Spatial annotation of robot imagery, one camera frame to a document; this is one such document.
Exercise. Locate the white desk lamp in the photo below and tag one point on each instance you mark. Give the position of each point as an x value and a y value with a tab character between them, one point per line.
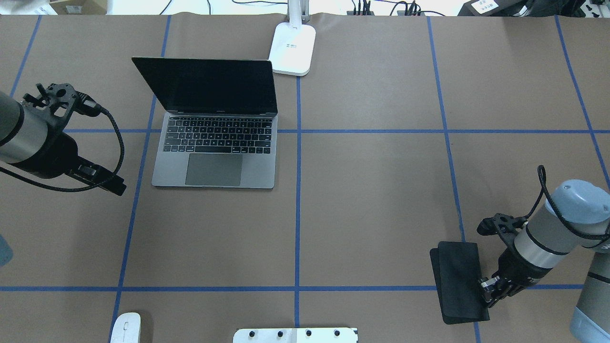
293	41

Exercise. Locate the black mouse pad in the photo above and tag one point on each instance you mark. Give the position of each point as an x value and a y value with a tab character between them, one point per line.
457	269

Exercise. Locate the cardboard box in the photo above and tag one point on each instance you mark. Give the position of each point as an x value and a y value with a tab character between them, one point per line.
80	7

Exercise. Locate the white computer mouse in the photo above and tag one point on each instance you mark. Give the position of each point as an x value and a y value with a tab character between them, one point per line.
126	328

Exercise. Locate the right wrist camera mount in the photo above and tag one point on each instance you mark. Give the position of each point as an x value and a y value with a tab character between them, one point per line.
505	226

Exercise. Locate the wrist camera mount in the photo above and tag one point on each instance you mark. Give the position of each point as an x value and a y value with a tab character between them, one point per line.
505	226
57	102

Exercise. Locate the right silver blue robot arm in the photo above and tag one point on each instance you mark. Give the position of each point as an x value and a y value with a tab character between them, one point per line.
575	214

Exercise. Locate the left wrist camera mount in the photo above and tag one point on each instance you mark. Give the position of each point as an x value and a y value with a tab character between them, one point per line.
57	102

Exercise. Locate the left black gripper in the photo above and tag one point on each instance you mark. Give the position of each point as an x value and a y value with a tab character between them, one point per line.
53	156

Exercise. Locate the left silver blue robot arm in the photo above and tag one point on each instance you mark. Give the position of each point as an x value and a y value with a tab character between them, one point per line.
33	139

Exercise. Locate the grey laptop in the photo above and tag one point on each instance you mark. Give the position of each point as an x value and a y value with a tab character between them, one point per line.
220	122

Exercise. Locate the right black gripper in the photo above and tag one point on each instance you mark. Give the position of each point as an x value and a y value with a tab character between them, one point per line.
518	268

